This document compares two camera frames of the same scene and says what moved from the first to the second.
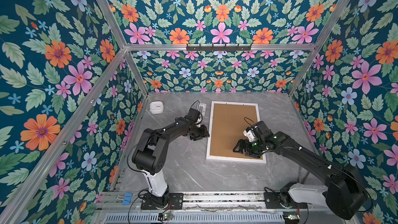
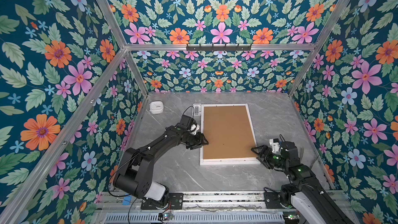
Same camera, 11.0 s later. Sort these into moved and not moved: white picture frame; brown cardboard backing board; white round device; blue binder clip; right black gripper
Moved: white picture frame; right black gripper; brown cardboard backing board
Not moved: blue binder clip; white round device
